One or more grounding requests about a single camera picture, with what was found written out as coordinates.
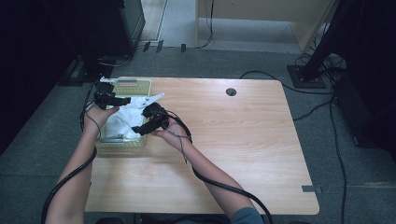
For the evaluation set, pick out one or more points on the black floor stand base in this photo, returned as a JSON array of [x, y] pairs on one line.
[[84, 71]]

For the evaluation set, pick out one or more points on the person's blue-grey sleeve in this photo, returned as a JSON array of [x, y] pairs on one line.
[[247, 216]]

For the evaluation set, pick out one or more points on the black cabinet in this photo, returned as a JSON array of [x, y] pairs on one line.
[[102, 25]]

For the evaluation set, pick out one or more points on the person's right hand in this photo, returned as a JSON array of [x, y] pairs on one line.
[[176, 137]]

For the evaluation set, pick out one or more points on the light green plastic basket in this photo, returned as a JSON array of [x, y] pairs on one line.
[[140, 88]]

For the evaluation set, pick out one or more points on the black metal stand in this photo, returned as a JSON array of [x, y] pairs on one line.
[[306, 77]]

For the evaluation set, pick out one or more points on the person's left hand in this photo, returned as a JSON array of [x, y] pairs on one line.
[[96, 118]]

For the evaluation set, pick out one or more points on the black table grommet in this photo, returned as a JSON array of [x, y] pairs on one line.
[[231, 91]]

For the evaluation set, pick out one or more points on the person's dark clothing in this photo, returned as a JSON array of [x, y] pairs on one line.
[[186, 220]]

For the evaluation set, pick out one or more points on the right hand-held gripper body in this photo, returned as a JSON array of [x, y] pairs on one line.
[[157, 112]]

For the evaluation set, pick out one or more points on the light wooden desk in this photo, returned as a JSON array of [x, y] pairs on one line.
[[264, 9]]

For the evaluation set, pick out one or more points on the dark curtain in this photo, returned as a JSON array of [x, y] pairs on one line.
[[25, 62], [373, 62]]

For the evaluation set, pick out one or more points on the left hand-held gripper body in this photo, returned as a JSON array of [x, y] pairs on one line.
[[104, 93]]

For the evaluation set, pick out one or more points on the white t-shirt with blue print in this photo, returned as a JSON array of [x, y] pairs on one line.
[[124, 118]]

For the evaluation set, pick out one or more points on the grey tape strip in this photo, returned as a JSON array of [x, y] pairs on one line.
[[308, 188]]

